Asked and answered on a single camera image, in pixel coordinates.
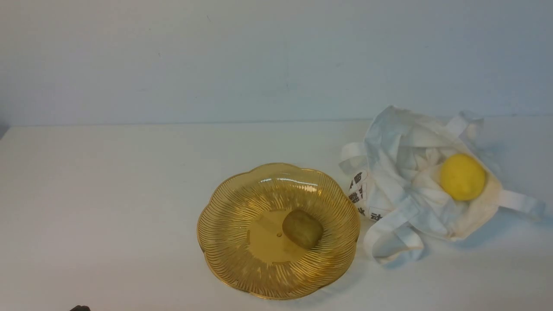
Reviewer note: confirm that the yellow lemon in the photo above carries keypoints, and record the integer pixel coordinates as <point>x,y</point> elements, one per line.
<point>462,177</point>

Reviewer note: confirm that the amber ribbed plastic fruit plate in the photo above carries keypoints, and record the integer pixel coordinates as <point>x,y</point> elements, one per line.
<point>241,237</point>

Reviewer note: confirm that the brown kiwi fruit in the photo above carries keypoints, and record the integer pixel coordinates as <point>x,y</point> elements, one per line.
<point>302,229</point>

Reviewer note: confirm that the white cloth tote bag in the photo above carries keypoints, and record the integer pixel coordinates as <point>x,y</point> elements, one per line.
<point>394,175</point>

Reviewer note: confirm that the small dark object at edge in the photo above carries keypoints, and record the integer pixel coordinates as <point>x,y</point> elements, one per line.
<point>81,308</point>

